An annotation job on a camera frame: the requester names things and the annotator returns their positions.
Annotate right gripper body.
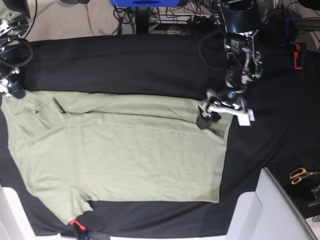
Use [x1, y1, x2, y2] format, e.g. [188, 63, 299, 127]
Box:
[0, 69, 20, 98]

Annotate red black clamp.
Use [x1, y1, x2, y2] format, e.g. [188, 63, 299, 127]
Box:
[69, 220, 91, 240]
[293, 42, 307, 70]

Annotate black stand pole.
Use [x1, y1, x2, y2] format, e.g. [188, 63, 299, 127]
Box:
[133, 6, 154, 35]

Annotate white frame piece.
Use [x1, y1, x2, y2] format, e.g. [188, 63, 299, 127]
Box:
[225, 167, 317, 240]
[0, 186, 75, 240]

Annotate blue box on stand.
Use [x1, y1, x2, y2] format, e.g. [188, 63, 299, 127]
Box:
[111, 0, 180, 8]

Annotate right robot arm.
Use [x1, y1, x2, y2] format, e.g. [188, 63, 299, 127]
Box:
[0, 0, 34, 99]

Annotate red black clamp bottom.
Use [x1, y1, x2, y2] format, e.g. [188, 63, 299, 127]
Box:
[69, 220, 91, 240]

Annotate orange handled scissors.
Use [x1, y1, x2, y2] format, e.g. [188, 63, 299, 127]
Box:
[289, 167, 320, 185]

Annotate light green T-shirt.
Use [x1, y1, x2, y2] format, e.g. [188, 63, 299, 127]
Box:
[0, 91, 233, 224]

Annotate white frame piece right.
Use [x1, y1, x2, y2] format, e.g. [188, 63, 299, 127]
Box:
[225, 167, 317, 240]

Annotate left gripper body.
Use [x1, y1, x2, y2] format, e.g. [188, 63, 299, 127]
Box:
[205, 85, 248, 110]

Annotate black table cloth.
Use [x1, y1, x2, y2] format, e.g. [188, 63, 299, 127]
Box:
[0, 34, 320, 239]

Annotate red black clamp right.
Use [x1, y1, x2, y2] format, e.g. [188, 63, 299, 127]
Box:
[293, 42, 307, 70]

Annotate white frame piece left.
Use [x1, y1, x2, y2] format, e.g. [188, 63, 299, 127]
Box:
[0, 186, 75, 240]

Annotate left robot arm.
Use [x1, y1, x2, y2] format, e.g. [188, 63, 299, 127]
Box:
[196, 0, 263, 130]

